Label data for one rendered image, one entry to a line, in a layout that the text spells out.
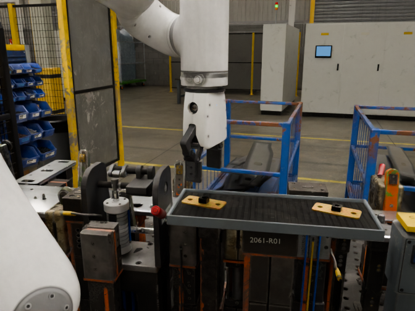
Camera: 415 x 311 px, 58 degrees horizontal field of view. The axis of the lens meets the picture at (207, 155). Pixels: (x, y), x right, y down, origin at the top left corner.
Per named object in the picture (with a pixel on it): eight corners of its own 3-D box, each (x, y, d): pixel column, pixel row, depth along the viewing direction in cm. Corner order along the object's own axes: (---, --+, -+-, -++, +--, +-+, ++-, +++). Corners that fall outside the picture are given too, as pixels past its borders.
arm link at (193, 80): (215, 73, 61) (215, 91, 62) (234, 70, 69) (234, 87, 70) (170, 71, 64) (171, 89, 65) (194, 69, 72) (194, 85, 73)
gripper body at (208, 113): (212, 86, 61) (211, 152, 64) (234, 81, 70) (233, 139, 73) (171, 84, 64) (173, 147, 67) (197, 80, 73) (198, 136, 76)
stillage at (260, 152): (225, 182, 426) (226, 99, 400) (296, 190, 402) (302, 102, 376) (187, 228, 316) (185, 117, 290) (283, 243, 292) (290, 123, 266)
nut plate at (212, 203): (227, 203, 74) (227, 197, 73) (220, 210, 70) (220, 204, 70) (189, 196, 77) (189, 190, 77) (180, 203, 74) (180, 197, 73)
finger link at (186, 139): (185, 126, 61) (186, 158, 63) (205, 116, 68) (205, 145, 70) (178, 126, 62) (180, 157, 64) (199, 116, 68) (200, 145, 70)
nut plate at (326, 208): (361, 211, 69) (362, 206, 69) (359, 219, 66) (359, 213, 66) (315, 203, 73) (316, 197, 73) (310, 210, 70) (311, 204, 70)
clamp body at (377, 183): (382, 269, 133) (396, 173, 123) (395, 295, 119) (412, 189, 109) (351, 267, 135) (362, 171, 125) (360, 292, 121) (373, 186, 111)
